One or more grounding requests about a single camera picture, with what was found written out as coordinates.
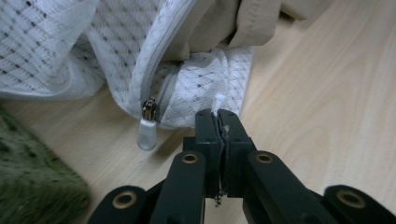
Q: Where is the white mesh laundry bag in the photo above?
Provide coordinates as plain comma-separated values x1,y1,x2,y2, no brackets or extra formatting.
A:
0,0,255,152

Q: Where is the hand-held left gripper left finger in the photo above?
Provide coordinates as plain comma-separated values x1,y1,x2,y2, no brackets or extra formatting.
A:
182,108,226,199

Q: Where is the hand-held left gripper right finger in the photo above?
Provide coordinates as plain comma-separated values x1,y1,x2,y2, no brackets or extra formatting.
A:
217,108,258,199

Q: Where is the beige cloth garment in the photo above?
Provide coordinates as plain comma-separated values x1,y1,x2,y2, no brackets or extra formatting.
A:
162,0,332,62

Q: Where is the green knitted cloth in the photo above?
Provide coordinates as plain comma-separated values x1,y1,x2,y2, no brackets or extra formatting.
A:
0,105,92,224

